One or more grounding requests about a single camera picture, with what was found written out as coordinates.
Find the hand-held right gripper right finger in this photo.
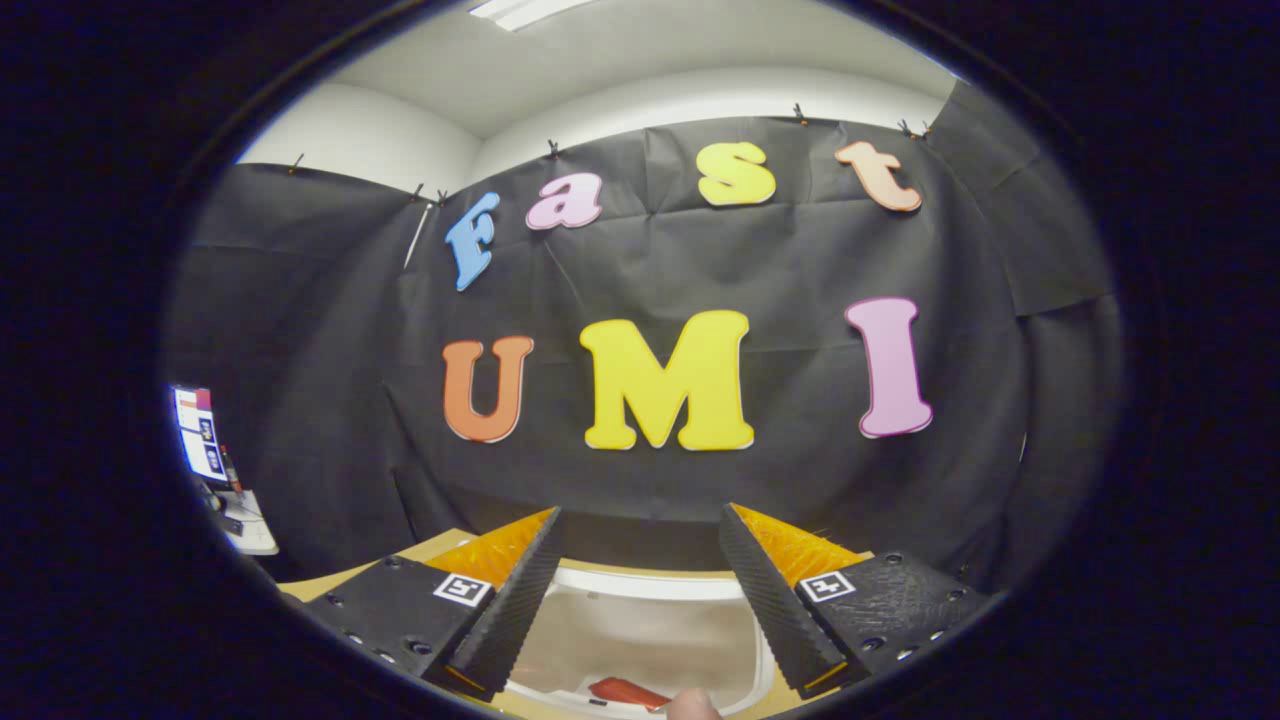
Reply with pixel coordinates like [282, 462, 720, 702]
[718, 502, 991, 701]

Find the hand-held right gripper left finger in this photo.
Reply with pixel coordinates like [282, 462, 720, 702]
[300, 506, 564, 700]

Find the white desktop garbage bin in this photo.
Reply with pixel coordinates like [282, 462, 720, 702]
[498, 565, 783, 720]

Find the red pop can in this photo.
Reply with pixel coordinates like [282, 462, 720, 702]
[587, 676, 673, 714]

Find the wooden desktop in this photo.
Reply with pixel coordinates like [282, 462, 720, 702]
[278, 527, 873, 720]

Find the white side table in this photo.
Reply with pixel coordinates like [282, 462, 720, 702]
[203, 483, 282, 558]

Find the computer monitor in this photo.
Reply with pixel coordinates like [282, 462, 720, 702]
[170, 385, 234, 484]

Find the thin white rod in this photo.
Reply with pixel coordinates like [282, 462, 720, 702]
[402, 203, 435, 271]

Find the ceiling light panel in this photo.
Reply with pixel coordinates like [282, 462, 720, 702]
[468, 0, 598, 33]

